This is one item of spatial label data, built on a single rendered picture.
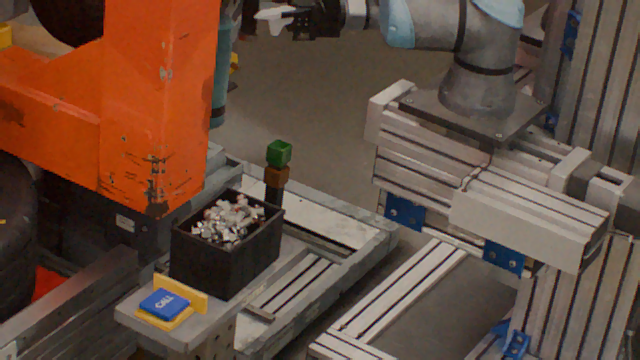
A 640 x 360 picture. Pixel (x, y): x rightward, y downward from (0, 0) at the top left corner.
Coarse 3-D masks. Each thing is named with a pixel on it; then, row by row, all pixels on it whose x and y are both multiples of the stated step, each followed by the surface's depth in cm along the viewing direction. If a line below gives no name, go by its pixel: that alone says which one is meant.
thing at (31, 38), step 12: (12, 24) 446; (12, 36) 439; (24, 36) 440; (36, 36) 441; (48, 36) 442; (24, 48) 432; (36, 48) 433; (48, 48) 434; (60, 48) 435; (72, 48) 437
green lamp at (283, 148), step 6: (270, 144) 259; (276, 144) 260; (282, 144) 260; (288, 144) 260; (270, 150) 259; (276, 150) 258; (282, 150) 258; (288, 150) 260; (270, 156) 260; (276, 156) 259; (282, 156) 258; (288, 156) 261; (270, 162) 260; (276, 162) 260; (282, 162) 259; (288, 162) 262
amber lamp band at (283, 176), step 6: (264, 168) 262; (270, 168) 261; (288, 168) 263; (264, 174) 262; (270, 174) 262; (276, 174) 261; (282, 174) 261; (288, 174) 264; (264, 180) 263; (270, 180) 262; (276, 180) 261; (282, 180) 262; (276, 186) 262; (282, 186) 263
